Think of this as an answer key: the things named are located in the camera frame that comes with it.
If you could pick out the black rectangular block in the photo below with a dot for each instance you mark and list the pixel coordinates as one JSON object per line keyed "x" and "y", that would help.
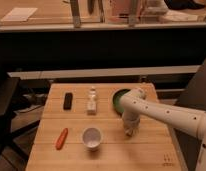
{"x": 67, "y": 101}

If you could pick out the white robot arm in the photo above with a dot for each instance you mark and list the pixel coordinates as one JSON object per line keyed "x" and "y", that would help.
{"x": 187, "y": 120}

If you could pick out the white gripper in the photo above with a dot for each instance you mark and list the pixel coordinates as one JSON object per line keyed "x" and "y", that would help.
{"x": 130, "y": 122}

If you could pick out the orange carrot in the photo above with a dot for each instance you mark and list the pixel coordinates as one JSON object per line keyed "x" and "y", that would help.
{"x": 61, "y": 139}

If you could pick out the small clear bottle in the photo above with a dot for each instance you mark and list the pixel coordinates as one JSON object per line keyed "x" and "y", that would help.
{"x": 91, "y": 104}

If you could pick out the white paper cup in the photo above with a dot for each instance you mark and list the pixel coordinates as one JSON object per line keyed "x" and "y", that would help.
{"x": 92, "y": 138}

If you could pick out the white paper sheet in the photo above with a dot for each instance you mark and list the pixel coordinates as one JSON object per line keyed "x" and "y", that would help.
{"x": 18, "y": 14}

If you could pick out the green bowl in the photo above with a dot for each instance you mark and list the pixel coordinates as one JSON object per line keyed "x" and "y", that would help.
{"x": 116, "y": 100}

